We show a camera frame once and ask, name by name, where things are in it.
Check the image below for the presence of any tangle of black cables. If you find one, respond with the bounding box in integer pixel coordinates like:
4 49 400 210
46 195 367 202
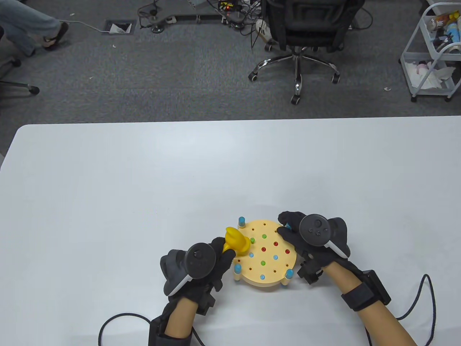
137 0 269 49

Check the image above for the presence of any dark grey handheld controller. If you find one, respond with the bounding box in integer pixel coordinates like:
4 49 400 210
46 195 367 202
299 214 351 258
160 243 217 297

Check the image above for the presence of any person's right hand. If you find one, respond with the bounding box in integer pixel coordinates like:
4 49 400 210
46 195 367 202
277 211 363 274

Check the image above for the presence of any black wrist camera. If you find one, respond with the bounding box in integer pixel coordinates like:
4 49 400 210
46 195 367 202
196 288 217 316
297 259 325 285

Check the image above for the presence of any person's left hand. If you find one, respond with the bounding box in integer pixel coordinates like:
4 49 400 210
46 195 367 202
167 237 237 307

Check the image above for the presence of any black wrist band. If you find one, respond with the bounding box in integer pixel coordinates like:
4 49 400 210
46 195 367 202
340 270 391 312
148 313 195 346

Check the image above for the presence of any white utility cart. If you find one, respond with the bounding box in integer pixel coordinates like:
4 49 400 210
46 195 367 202
399 2 461 103

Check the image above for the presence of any person's left forearm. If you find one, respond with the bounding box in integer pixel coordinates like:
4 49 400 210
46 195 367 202
164 297 199 338

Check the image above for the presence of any grey floor box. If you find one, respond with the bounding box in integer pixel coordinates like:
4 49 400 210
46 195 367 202
102 20 136 35

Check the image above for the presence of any black chair base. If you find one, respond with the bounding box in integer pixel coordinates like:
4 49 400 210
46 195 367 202
0 58 40 96

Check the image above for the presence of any yellow toy hammer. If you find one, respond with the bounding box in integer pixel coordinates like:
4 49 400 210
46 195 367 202
223 227 251 258

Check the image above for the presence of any white crumpled cloth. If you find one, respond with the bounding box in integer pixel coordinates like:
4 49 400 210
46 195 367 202
411 61 455 90

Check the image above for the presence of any black office chair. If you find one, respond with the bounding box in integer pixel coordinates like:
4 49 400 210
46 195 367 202
248 0 365 106

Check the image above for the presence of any white floor cable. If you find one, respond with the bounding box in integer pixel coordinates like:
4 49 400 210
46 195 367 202
59 19 110 34

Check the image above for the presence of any black cable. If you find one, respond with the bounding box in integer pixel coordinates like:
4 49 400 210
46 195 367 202
98 313 152 346
396 274 437 346

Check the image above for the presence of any person's right forearm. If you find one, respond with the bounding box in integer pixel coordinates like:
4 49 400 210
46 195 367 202
323 261 419 346

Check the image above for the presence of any colourful toy figure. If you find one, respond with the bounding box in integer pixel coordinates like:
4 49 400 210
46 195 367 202
429 13 451 31

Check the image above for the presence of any yellow round tap bench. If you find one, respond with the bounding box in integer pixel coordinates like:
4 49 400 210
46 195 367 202
230 216 297 288

